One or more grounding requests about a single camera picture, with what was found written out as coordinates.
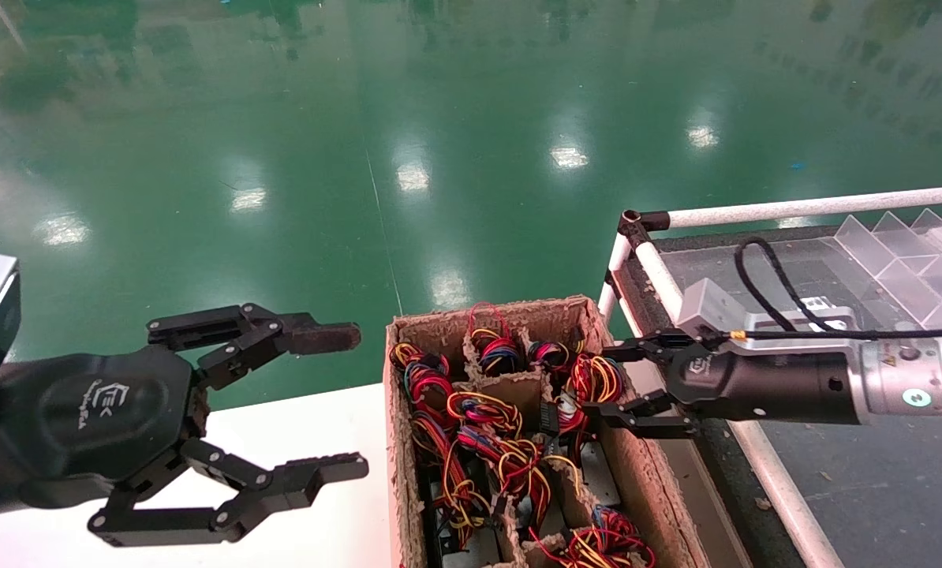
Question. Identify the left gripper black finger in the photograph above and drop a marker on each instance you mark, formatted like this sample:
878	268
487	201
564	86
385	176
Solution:
313	338
297	481

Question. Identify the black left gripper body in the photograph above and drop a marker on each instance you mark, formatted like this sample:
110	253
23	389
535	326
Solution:
84	418

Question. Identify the clear plastic divider tray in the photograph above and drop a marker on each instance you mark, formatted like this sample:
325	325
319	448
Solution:
913	268

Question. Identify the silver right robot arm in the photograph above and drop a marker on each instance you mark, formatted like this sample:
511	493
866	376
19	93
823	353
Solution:
928	379

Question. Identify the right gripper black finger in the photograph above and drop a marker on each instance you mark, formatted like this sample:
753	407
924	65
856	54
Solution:
648	345
644	422

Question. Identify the white framed conveyor table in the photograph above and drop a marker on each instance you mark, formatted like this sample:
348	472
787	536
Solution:
794	208

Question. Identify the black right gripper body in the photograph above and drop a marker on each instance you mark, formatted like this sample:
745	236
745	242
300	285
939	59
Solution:
755	386

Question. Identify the brown pulp cardboard box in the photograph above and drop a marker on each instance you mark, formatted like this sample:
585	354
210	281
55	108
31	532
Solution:
644	489

